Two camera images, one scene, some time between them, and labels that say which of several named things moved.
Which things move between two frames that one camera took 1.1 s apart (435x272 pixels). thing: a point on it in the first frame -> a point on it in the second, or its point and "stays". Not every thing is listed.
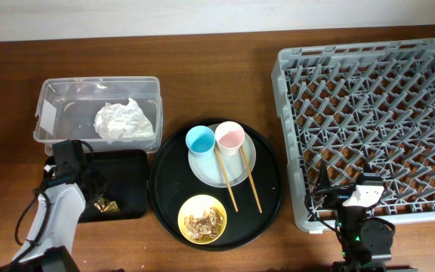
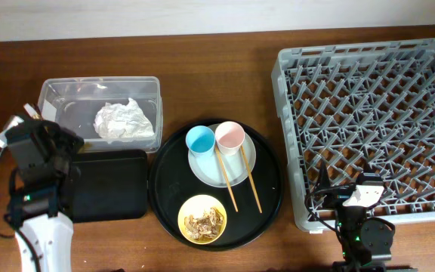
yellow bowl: (202, 219) stays
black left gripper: (102, 183) -> (63, 137)
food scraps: (205, 227) stays
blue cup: (200, 140) stays
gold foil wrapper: (111, 207) -> (31, 111)
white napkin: (122, 121) stays
